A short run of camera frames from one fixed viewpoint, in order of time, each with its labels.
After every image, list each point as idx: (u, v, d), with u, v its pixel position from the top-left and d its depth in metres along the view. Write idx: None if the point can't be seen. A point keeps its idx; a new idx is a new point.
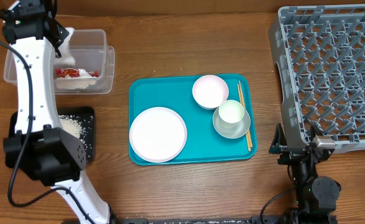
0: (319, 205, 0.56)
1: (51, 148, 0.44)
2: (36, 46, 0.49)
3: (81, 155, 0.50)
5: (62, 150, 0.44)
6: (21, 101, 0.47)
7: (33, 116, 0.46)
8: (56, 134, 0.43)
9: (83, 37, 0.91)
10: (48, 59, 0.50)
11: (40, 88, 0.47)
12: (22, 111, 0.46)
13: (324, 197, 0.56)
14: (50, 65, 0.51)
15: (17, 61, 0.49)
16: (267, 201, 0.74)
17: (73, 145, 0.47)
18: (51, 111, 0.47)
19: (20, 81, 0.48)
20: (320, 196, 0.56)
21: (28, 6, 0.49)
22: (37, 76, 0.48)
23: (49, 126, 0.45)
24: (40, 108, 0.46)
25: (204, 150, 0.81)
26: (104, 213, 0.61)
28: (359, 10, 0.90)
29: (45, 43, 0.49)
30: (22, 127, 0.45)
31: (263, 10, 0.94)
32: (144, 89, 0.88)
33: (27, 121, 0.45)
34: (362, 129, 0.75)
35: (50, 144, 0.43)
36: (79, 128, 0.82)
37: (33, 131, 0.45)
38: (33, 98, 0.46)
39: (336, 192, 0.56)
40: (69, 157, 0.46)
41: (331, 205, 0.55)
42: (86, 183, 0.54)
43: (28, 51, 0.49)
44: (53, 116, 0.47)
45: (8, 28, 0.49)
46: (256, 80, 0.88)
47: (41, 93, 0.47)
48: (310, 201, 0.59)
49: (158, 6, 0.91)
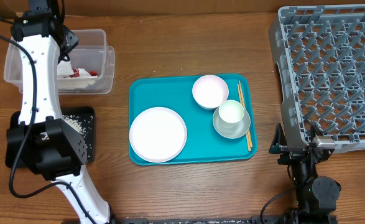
0: (319, 205, 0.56)
1: (53, 140, 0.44)
2: (41, 42, 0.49)
3: (82, 150, 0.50)
5: (64, 142, 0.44)
6: (25, 95, 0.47)
7: (36, 109, 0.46)
8: (58, 126, 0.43)
9: (83, 37, 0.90)
10: (53, 53, 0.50)
11: (43, 82, 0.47)
12: (26, 104, 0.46)
13: (324, 197, 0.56)
14: (55, 61, 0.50)
15: (23, 57, 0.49)
16: (267, 201, 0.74)
17: (74, 139, 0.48)
18: (53, 104, 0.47)
19: (25, 75, 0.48)
20: (320, 196, 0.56)
21: (36, 9, 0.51)
22: (41, 70, 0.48)
23: (51, 117, 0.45)
24: (43, 101, 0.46)
25: (204, 150, 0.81)
26: (104, 211, 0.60)
28: (359, 10, 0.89)
29: (50, 40, 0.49)
30: (25, 119, 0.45)
31: (263, 10, 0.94)
32: (144, 89, 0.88)
33: (30, 113, 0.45)
34: (362, 129, 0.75)
35: (52, 135, 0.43)
36: (79, 128, 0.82)
37: (36, 123, 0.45)
38: (36, 91, 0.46)
39: (336, 192, 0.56)
40: (70, 149, 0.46)
41: (331, 205, 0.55)
42: (86, 180, 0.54)
43: (33, 47, 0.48)
44: (56, 110, 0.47)
45: (16, 27, 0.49)
46: (256, 80, 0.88)
47: (45, 86, 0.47)
48: (309, 201, 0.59)
49: (158, 6, 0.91)
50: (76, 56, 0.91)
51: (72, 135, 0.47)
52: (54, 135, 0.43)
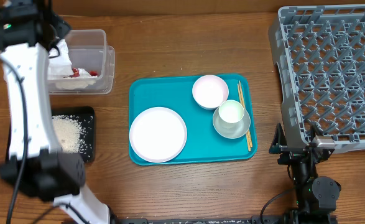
0: (319, 205, 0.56)
1: (50, 173, 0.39)
2: (28, 54, 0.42)
3: (80, 172, 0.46)
5: (61, 174, 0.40)
6: (13, 121, 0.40)
7: (28, 138, 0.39)
8: (55, 159, 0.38)
9: (83, 36, 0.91)
10: (43, 65, 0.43)
11: (34, 103, 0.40)
12: (15, 130, 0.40)
13: (323, 197, 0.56)
14: (46, 74, 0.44)
15: (9, 73, 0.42)
16: (267, 201, 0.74)
17: (72, 167, 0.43)
18: (48, 130, 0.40)
19: (12, 96, 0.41)
20: (320, 196, 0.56)
21: (19, 5, 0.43)
22: (31, 88, 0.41)
23: (46, 150, 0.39)
24: (36, 128, 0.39)
25: (204, 150, 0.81)
26: (104, 216, 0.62)
28: (359, 10, 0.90)
29: (38, 51, 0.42)
30: (17, 149, 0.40)
31: (263, 10, 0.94)
32: (144, 89, 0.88)
33: (22, 144, 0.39)
34: (362, 129, 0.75)
35: (48, 169, 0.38)
36: (79, 128, 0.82)
37: (30, 155, 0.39)
38: (27, 116, 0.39)
39: (336, 192, 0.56)
40: (69, 179, 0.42)
41: (331, 205, 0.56)
42: (86, 195, 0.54)
43: (20, 60, 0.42)
44: (51, 137, 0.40)
45: None
46: (256, 80, 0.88)
47: (36, 110, 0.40)
48: (310, 201, 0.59)
49: (158, 6, 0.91)
50: (76, 56, 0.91)
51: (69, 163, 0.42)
52: (50, 169, 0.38)
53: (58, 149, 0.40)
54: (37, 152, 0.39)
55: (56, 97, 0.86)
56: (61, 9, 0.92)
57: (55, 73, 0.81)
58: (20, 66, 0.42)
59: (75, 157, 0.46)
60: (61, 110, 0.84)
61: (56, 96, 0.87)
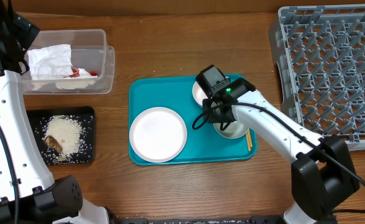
0: (203, 74, 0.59)
1: (48, 211, 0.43)
2: None
3: (78, 192, 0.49)
5: (60, 208, 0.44)
6: None
7: (18, 180, 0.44)
8: (50, 195, 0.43)
9: (83, 37, 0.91)
10: (17, 99, 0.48)
11: (15, 142, 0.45)
12: (1, 173, 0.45)
13: (206, 74, 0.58)
14: (21, 106, 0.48)
15: None
16: (272, 142, 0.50)
17: (69, 194, 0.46)
18: (36, 167, 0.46)
19: None
20: (206, 76, 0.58)
21: None
22: (7, 125, 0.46)
23: (39, 188, 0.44)
24: (23, 167, 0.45)
25: (204, 150, 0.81)
26: (104, 219, 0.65)
28: (359, 10, 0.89)
29: (8, 82, 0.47)
30: (7, 193, 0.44)
31: (263, 10, 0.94)
32: (144, 88, 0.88)
33: (12, 187, 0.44)
34: (362, 129, 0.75)
35: (46, 206, 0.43)
36: (79, 128, 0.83)
37: (22, 196, 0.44)
38: (12, 158, 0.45)
39: (211, 69, 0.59)
40: (70, 208, 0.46)
41: (210, 71, 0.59)
42: (84, 210, 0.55)
43: None
44: (41, 173, 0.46)
45: None
46: (256, 79, 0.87)
47: (20, 150, 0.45)
48: (204, 87, 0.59)
49: (158, 6, 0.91)
50: (76, 56, 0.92)
51: (64, 194, 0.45)
52: (47, 206, 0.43)
53: (49, 186, 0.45)
54: (30, 193, 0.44)
55: (56, 96, 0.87)
56: (61, 9, 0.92)
57: (55, 73, 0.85)
58: None
59: (69, 180, 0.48)
60: (61, 110, 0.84)
61: (55, 96, 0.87)
